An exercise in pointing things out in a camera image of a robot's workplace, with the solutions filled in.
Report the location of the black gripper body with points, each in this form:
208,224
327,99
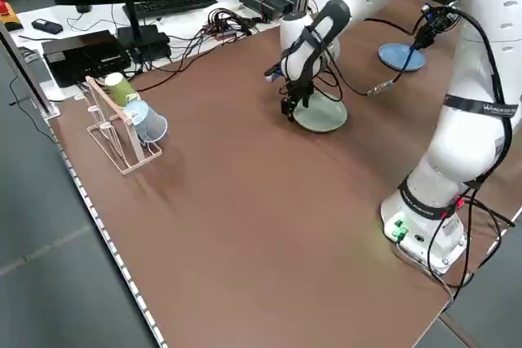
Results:
438,14
297,89

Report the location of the pale green plate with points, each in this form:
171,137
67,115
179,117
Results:
322,117

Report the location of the blue plate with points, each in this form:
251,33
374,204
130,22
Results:
395,58

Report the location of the black USB hub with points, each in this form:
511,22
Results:
228,24

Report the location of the translucent blue plastic cup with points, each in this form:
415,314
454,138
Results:
153,128

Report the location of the black keyboard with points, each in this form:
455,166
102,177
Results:
175,3

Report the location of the light wooden cup rack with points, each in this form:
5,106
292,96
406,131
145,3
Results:
138,152

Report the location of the green paper cup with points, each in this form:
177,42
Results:
120,87

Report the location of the black desktop device box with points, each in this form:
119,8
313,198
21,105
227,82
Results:
85,58

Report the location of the black computer mouse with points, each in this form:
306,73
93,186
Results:
83,8

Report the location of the black handheld remote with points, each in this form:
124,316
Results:
47,26

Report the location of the red emergency stop button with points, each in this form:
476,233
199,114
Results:
4,5

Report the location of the aluminium frame profile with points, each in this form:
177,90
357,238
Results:
28,77

